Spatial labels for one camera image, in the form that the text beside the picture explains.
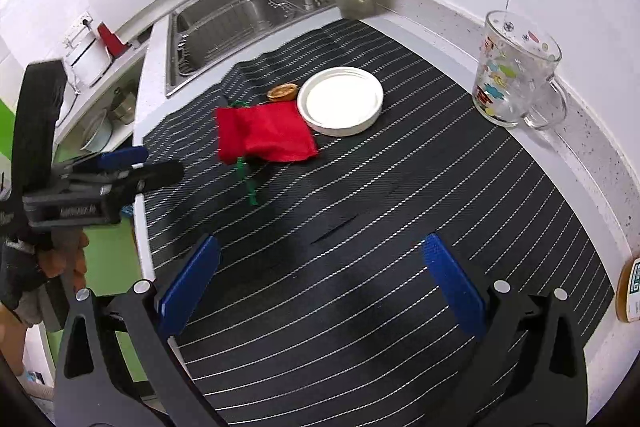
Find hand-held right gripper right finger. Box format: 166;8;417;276
422;234;588;427

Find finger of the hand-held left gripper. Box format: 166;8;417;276
107;160;184;196
65;146;149;175

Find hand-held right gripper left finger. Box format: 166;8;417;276
54;234;226;427

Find red cloth pouch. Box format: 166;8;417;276
215;101;319;165

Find person's left forearm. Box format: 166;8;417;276
0;304;27;378

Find person's left hand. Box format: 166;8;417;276
0;231;91;326

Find white bowl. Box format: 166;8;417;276
80;109;113;152

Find steel pot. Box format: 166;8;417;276
110;89;137;125

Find black striped mat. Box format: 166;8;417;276
141;18;616;427

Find red cup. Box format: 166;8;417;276
97;23;128;56

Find stainless steel sink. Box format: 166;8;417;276
167;0;336;98

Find labelled glass jar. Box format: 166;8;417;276
616;257;640;324

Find white round plate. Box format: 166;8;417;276
296;67;385;138

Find printed glass mug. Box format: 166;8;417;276
472;11;571;130

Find green string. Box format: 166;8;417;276
230;99;261;208

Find white wall socket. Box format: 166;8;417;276
64;12;96;45

